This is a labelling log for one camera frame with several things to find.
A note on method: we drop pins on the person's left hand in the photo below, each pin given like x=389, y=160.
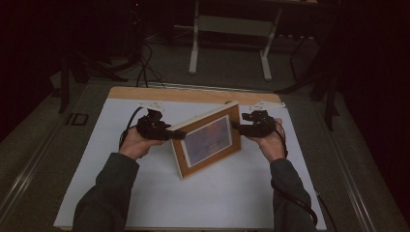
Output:
x=133, y=145

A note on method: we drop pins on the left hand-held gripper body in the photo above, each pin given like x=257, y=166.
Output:
x=153, y=129

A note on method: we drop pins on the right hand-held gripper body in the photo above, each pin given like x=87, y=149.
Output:
x=261, y=127

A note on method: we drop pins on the white table mat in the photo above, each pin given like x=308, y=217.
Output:
x=209, y=206

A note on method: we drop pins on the person's right hand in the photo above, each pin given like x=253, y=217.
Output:
x=274, y=146

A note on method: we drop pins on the metal floor rail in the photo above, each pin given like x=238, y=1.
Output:
x=29, y=167
x=348, y=174

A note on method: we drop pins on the dark metal stand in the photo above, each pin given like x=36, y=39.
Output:
x=66, y=80
x=328, y=80

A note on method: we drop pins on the floor socket plate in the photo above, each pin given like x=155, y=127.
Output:
x=77, y=119

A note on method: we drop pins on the wooden picture frame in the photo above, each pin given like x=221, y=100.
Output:
x=209, y=141

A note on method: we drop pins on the white metal desk frame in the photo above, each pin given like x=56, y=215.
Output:
x=232, y=27

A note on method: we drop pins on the metal floor strip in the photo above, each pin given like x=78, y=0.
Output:
x=209, y=87

